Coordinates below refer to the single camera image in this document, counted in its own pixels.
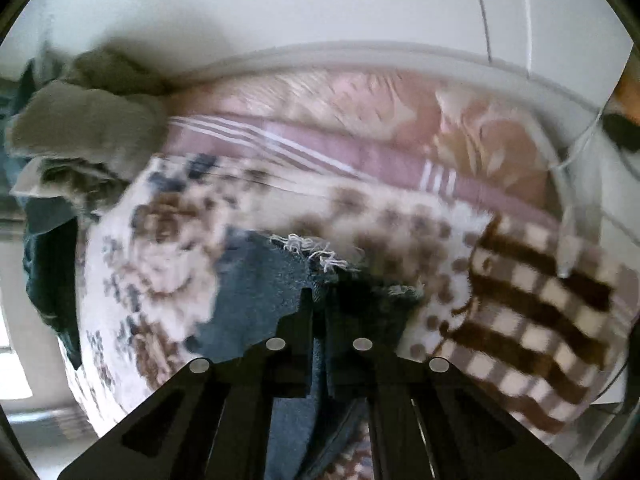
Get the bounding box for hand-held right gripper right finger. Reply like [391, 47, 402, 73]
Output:
[325, 280, 582, 480]

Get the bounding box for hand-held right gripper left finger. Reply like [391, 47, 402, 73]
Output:
[56, 287, 315, 480]

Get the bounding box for blue denim pants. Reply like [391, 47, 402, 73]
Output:
[187, 230, 426, 480]

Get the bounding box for brown patterned blanket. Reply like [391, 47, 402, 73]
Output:
[65, 152, 631, 480]

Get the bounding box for pink striped bedsheet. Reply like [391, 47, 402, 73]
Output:
[162, 114, 561, 233]

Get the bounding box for pink floral towel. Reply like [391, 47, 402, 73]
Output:
[165, 67, 561, 211]

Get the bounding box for dark teal cloth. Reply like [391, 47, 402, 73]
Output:
[20, 195, 83, 368]

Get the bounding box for olive green cloth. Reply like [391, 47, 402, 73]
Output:
[5, 47, 171, 216]

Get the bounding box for white cable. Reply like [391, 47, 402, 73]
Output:
[547, 85, 618, 173]

